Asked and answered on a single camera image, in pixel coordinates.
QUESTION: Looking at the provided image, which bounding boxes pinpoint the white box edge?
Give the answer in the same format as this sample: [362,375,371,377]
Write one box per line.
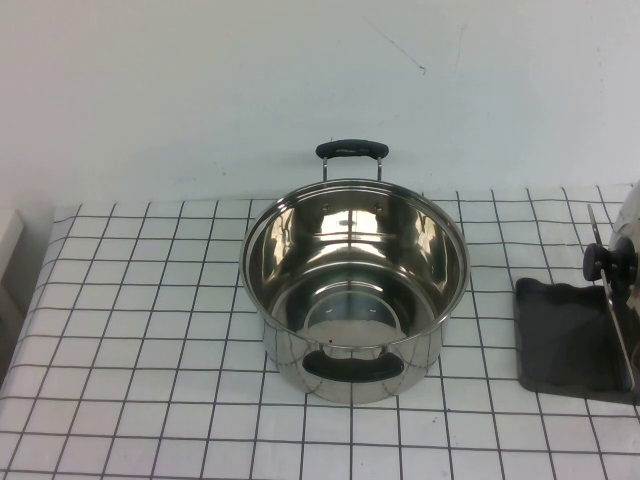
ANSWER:
[0,208,27,321]

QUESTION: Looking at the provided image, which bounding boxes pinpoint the steel pot lid black knob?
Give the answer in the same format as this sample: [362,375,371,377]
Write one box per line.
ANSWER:
[582,183,640,307]

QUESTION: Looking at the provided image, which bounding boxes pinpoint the stainless steel pot black handles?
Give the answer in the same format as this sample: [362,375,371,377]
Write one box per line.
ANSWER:
[241,137,472,407]

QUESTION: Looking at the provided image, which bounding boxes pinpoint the white black grid tablecloth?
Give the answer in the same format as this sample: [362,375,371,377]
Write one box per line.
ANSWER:
[0,184,640,480]

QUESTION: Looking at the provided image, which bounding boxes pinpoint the dark grey tray lid rack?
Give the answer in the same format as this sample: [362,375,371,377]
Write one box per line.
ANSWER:
[513,202,640,402]

